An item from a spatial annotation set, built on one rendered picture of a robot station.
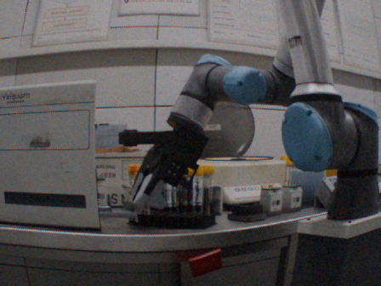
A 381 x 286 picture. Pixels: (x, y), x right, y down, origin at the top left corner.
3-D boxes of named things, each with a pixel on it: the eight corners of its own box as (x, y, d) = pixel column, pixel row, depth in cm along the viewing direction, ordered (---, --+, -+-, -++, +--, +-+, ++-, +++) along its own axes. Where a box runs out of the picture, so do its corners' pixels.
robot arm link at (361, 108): (386, 167, 120) (385, 105, 120) (357, 171, 113) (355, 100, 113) (356, 166, 130) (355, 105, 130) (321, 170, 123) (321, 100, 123)
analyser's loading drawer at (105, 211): (53, 219, 126) (50, 194, 126) (47, 214, 132) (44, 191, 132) (138, 222, 135) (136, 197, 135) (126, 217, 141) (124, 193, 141)
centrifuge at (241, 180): (215, 212, 170) (217, 162, 170) (179, 201, 198) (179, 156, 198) (297, 203, 177) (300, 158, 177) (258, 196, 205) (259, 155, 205)
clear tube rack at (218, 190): (141, 219, 154) (139, 188, 154) (125, 214, 163) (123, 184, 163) (222, 215, 164) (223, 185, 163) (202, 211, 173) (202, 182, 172)
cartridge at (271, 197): (268, 216, 155) (270, 189, 155) (258, 215, 159) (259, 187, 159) (281, 214, 157) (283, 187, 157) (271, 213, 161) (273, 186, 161)
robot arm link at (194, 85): (218, 51, 140) (195, 52, 148) (194, 94, 138) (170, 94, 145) (244, 71, 145) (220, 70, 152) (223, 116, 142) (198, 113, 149)
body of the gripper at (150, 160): (186, 191, 139) (214, 137, 142) (150, 170, 136) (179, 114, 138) (169, 189, 146) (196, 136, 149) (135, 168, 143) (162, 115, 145)
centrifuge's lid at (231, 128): (182, 81, 199) (173, 86, 207) (185, 173, 197) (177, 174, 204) (253, 84, 206) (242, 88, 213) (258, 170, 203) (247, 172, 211)
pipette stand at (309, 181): (297, 209, 164) (300, 170, 164) (286, 208, 170) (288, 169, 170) (324, 204, 168) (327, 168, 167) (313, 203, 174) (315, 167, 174)
